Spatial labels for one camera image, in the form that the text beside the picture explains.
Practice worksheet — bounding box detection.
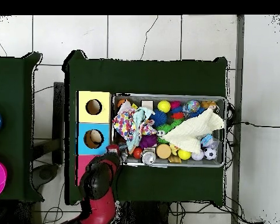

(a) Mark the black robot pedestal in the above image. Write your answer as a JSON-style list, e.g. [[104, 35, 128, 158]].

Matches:
[[114, 201, 171, 224]]

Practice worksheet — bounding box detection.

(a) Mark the cream knitted cloth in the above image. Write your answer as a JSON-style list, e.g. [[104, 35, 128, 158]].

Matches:
[[162, 107, 225, 154]]

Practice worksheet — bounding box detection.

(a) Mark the dark green table cloth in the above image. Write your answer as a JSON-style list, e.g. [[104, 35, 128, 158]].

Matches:
[[0, 52, 44, 203], [62, 49, 228, 206]]

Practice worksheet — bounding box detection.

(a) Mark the crushed silver metal can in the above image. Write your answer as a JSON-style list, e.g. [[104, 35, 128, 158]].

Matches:
[[141, 150, 157, 166]]

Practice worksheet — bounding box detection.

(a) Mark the colourful spotted cloth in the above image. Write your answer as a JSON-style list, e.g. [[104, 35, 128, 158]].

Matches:
[[112, 108, 137, 142]]

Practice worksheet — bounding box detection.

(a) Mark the light teal cloth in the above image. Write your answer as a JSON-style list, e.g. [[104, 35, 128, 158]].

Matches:
[[125, 106, 156, 152]]

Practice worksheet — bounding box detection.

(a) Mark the globe print ball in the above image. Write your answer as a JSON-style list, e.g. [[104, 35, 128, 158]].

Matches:
[[185, 99, 201, 113]]

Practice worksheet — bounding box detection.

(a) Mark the wooden box with three holes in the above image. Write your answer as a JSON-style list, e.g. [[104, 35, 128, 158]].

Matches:
[[75, 90, 113, 187]]

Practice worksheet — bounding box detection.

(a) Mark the yellow ball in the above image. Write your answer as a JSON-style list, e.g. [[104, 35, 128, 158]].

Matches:
[[157, 100, 172, 113]]

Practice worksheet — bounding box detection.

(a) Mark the black floor cable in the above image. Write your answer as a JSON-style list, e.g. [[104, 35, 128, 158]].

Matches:
[[226, 120, 280, 128]]

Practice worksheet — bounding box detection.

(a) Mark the blue spiky ball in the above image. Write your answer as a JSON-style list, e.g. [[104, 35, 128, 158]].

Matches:
[[190, 107, 205, 118], [149, 109, 168, 128]]

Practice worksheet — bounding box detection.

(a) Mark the black stand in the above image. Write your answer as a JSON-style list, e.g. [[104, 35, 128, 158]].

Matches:
[[31, 81, 65, 190]]

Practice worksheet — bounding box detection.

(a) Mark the shallow clear mesh bin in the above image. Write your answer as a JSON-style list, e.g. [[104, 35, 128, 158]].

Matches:
[[110, 93, 228, 168]]

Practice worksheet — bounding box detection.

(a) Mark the black and white soccer ball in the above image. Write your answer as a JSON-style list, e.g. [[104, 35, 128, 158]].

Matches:
[[203, 146, 218, 161]]

